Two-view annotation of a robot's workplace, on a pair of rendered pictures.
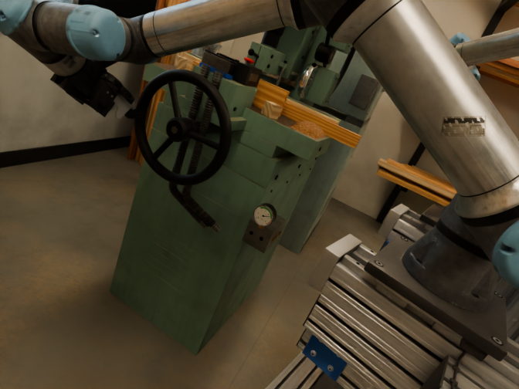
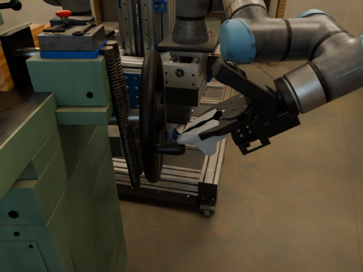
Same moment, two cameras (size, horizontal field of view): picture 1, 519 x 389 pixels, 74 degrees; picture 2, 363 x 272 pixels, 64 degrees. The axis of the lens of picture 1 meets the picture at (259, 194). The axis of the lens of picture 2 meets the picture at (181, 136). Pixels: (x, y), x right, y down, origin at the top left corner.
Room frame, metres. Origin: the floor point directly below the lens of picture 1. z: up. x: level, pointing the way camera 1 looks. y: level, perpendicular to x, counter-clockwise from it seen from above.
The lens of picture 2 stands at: (0.95, 0.81, 1.12)
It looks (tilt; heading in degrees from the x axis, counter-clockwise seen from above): 32 degrees down; 254
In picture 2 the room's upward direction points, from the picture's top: straight up
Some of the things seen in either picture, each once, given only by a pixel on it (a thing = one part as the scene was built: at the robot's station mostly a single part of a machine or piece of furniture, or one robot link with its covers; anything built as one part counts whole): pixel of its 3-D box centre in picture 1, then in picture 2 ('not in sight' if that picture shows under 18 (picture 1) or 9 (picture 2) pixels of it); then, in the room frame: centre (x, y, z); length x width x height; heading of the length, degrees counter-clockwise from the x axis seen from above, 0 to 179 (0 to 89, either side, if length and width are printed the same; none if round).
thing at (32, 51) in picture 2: not in sight; (37, 54); (1.06, 0.18, 0.95); 0.09 x 0.07 x 0.09; 73
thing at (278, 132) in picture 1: (231, 107); (43, 92); (1.07, 0.18, 0.87); 0.61 x 0.30 x 0.06; 73
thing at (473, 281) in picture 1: (457, 258); (190, 27); (0.57, -0.36, 0.87); 0.15 x 0.15 x 0.10
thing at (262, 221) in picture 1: (264, 217); not in sight; (0.90, -0.04, 0.65); 0.06 x 0.04 x 0.08; 73
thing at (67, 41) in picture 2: (232, 67); (74, 34); (0.99, 0.20, 0.99); 0.13 x 0.11 x 0.06; 73
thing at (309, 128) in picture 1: (310, 126); not in sight; (1.02, -0.06, 0.91); 0.12 x 0.09 x 0.03; 163
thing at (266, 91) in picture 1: (254, 90); (25, 54); (1.10, 0.14, 0.94); 0.21 x 0.01 x 0.08; 73
